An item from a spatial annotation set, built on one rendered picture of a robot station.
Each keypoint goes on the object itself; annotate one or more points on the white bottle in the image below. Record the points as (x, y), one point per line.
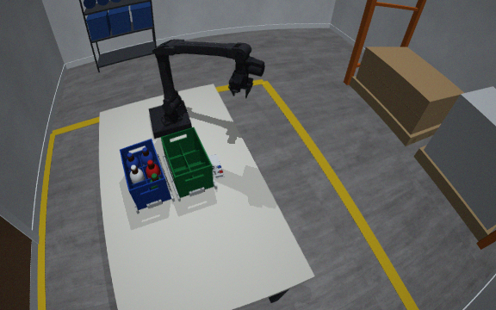
(136, 174)

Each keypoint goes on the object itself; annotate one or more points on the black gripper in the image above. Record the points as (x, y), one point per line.
(248, 88)

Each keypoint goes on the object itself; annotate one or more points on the green plastic crate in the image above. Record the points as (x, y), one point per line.
(197, 161)

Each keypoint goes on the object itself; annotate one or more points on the white paper strip with colored squares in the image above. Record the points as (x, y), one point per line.
(217, 170)

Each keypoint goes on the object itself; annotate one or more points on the blue crate with dividers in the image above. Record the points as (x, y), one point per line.
(143, 194)

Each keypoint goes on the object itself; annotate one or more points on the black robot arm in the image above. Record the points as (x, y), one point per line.
(241, 54)

